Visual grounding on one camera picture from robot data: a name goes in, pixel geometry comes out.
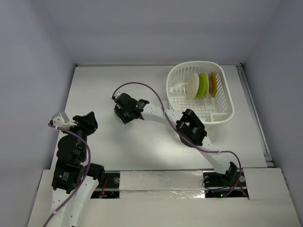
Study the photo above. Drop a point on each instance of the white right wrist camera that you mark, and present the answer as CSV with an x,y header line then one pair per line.
x,y
116,95

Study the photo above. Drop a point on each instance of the lime green plate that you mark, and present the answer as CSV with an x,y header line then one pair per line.
x,y
203,80

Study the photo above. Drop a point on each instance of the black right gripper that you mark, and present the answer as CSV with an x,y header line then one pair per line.
x,y
121,113

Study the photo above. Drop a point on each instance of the white plastic dish rack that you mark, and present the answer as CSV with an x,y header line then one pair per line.
x,y
210,110

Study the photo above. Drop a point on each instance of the beige speckled plate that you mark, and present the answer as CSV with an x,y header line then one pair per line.
x,y
207,92

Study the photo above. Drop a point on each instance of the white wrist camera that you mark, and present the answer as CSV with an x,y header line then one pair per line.
x,y
116,95
61,120

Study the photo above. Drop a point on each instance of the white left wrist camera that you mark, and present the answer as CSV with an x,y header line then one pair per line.
x,y
61,120

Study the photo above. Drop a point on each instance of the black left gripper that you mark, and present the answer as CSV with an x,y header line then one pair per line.
x,y
87,121

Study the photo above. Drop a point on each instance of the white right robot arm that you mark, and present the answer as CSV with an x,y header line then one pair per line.
x,y
186,124

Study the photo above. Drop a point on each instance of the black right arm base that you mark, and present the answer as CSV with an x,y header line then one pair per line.
x,y
217,186

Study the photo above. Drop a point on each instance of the mustard yellow plate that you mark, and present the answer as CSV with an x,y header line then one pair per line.
x,y
212,84

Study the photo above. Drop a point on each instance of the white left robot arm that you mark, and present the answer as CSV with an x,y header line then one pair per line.
x,y
75,177

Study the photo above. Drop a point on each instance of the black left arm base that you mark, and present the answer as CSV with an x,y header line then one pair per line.
x,y
109,188

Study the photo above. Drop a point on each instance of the cream plate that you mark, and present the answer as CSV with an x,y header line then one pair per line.
x,y
192,85

